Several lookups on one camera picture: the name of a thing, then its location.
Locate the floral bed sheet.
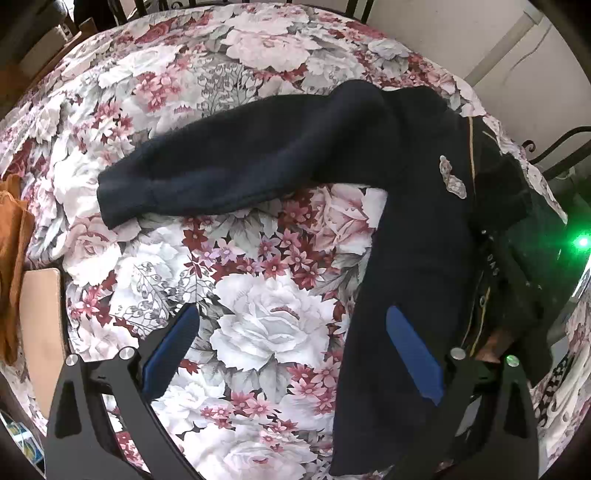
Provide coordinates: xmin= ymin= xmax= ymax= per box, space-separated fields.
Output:
xmin=1 ymin=3 xmax=590 ymax=479

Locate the tan wooden board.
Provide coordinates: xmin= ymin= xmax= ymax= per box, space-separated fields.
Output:
xmin=19 ymin=268 xmax=67 ymax=419

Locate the black metal bed frame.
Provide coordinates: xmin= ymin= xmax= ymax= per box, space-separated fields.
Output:
xmin=529 ymin=125 xmax=591 ymax=180

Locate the black white striped cloth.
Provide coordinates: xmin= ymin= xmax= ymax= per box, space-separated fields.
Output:
xmin=534 ymin=353 xmax=573 ymax=428

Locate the orange cloth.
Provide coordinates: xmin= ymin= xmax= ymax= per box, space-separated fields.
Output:
xmin=0 ymin=174 xmax=34 ymax=365

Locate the navy knit cardigan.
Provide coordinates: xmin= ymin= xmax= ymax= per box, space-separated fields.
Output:
xmin=97 ymin=80 xmax=553 ymax=475

